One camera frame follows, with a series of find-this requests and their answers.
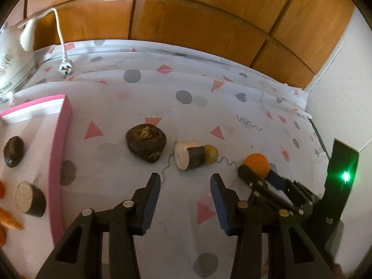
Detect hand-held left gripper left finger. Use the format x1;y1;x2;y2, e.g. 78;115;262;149
36;173;161;279

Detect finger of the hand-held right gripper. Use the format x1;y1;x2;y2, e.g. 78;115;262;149
267;170;319;207
238;164;305;215

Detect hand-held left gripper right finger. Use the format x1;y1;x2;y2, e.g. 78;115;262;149
210;173;335;279

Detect white dark-skinned cut cylinder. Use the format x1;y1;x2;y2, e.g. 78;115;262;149
174;141;207;171

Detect pink shallow box tray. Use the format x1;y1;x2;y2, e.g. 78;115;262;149
0;94;73;279

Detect orange carrot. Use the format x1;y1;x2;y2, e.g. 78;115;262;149
0;208;25;230

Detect dark brown round fruit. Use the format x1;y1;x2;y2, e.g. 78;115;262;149
3;136;25;167
126;123;167;163

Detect small yellow-green fruit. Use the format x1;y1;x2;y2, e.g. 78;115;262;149
204;145;219;164

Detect white patterned tablecloth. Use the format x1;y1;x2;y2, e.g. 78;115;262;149
0;39;335;279

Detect white floral ceramic kettle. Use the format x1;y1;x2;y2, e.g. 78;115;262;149
0;20;38;98

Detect white power cord with plug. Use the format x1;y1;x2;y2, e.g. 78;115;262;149
28;7;74;79

